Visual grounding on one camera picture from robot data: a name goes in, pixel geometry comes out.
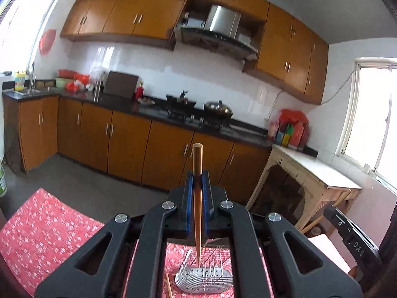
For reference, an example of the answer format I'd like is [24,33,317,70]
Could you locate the lower wooden kitchen cabinets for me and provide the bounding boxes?
[3,91,271,203]

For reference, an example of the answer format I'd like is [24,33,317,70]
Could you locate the dark wooden cutting board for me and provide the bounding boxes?
[103,71,139,100]

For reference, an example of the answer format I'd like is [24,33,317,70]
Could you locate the right window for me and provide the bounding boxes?
[337,58,396,192]

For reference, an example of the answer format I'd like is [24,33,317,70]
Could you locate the left window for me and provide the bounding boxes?
[1,0,56,75]

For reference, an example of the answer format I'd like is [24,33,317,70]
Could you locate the red bag with bottles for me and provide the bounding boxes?
[267,109,309,151]

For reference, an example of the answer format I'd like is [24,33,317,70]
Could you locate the lidded black wok right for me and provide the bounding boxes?
[204,100,233,120]

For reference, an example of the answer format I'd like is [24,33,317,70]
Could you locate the wire utensil holder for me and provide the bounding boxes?
[174,240,233,295]

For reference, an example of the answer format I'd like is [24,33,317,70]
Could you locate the red plastic bag on wall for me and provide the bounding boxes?
[39,29,57,56]

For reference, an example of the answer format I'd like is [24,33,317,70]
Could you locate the black wok left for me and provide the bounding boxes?
[166,90,197,110]

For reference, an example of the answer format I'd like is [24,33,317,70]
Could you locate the green basin with red bags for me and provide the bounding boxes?
[55,69,90,93]

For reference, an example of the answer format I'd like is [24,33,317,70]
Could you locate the wooden chopstick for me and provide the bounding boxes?
[193,143,202,267]
[165,273,174,298]

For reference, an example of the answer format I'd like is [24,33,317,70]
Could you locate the window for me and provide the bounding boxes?
[1,0,56,75]
[337,58,396,192]

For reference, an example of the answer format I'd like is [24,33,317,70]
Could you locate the yellow dish soap bottle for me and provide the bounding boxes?
[14,71,26,91]

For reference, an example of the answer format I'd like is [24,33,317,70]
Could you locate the beige carved side table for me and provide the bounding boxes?
[246,145,362,233]

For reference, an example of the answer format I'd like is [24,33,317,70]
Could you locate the red sauce bottle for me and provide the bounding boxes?
[134,81,144,100]

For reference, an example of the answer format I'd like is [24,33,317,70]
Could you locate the steel range hood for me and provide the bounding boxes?
[174,5,261,61]

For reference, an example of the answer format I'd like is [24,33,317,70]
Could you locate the black gas stove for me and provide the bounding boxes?
[166,108,233,131]

